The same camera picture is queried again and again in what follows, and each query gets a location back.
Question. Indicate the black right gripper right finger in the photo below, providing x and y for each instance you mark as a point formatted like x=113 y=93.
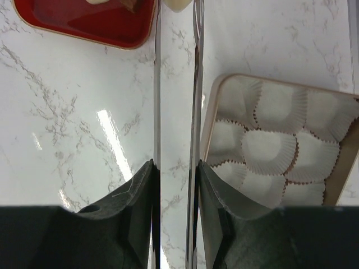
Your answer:
x=240 y=233

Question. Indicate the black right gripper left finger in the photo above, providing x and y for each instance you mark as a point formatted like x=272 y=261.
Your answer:
x=113 y=232

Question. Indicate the steel tongs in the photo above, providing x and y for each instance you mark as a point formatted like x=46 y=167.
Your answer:
x=198 y=14

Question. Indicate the white heart chocolate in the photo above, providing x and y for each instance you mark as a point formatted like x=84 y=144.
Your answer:
x=96 y=1
x=177 y=5

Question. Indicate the beige chocolate box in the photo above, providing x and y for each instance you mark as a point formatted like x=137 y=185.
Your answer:
x=345 y=172

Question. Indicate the brown square chocolate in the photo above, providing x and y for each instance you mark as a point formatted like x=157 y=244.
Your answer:
x=131 y=5

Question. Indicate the white paper cup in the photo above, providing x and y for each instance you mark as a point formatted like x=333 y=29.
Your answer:
x=315 y=161
x=268 y=153
x=281 y=108
x=266 y=190
x=329 y=115
x=232 y=173
x=225 y=143
x=237 y=100
x=311 y=194

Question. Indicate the red square tray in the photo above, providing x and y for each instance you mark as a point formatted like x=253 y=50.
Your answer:
x=110 y=23

